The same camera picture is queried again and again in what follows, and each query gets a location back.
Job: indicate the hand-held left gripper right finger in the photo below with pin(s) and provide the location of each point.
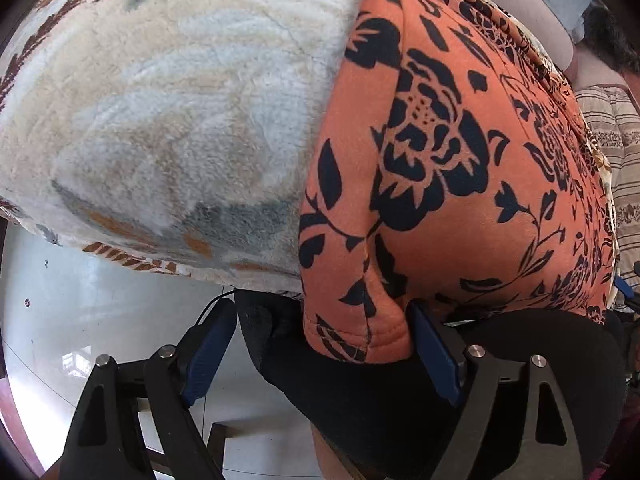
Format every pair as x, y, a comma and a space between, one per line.
440, 355

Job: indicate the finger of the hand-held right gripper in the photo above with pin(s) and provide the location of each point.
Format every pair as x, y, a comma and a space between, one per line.
623, 287

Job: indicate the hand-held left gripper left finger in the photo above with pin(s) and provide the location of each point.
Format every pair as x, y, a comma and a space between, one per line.
205, 355

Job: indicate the orange black floral garment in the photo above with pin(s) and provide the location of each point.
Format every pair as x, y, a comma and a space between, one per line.
450, 235

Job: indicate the person's black pants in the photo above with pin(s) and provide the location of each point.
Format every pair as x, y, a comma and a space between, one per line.
350, 400

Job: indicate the striped beige seat cushion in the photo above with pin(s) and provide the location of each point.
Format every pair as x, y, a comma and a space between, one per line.
620, 160

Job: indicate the small pink sofa cushion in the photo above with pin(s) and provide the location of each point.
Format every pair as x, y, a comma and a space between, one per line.
597, 67

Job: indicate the cream leaf-print fleece blanket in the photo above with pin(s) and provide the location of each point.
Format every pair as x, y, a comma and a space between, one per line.
150, 110

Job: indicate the pink quilted sofa backrest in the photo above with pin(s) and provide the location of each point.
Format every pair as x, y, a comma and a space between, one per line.
542, 15

